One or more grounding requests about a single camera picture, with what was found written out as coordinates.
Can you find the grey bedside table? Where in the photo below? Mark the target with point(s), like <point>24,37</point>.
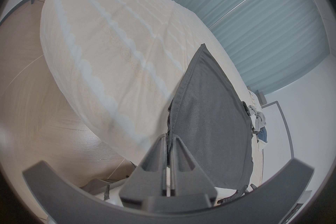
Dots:
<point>260,97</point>

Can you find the black polo shirt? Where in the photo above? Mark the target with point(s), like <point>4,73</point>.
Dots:
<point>210,112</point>

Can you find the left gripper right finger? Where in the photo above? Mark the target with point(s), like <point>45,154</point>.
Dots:
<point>189,181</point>

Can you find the pile of clothes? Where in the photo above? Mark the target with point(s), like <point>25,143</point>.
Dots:
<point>259,123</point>

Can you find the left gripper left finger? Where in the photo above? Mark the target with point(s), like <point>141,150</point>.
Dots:
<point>147,181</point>

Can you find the bed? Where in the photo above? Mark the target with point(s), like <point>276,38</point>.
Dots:
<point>105,47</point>

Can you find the white printed pillow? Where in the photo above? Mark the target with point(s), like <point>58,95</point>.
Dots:
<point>254,98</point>

